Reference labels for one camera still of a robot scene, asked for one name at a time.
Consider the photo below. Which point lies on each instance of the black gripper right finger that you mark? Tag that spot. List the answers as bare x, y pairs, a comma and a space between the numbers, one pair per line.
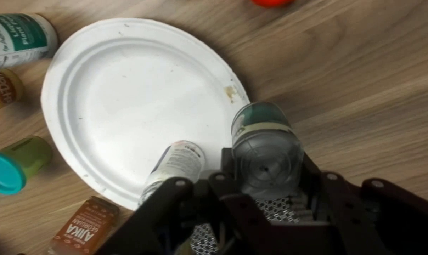
364, 218

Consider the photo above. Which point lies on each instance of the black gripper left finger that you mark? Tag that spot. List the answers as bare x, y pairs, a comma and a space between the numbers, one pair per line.
186, 218

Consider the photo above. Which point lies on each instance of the brown spice jar orange lid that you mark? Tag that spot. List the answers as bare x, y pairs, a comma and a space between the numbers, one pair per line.
84, 229

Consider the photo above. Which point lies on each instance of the dark green label bottle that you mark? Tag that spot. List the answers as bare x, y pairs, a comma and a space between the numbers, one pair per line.
265, 147

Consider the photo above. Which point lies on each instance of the green tub teal lid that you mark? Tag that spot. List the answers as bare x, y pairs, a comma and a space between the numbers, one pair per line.
13, 165

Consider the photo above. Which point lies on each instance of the yellow tub orange lid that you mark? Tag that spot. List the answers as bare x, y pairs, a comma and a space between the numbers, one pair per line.
3, 90

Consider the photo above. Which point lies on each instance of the white paper plate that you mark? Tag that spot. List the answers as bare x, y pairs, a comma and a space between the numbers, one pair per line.
133, 104

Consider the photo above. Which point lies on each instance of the grey perforated metal box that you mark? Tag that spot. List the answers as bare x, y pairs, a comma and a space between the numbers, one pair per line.
279, 211

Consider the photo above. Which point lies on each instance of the red toy strawberry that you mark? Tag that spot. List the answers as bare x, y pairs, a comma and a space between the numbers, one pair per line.
272, 2

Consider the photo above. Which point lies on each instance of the white bottle green label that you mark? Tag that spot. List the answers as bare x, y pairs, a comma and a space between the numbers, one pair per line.
20, 41

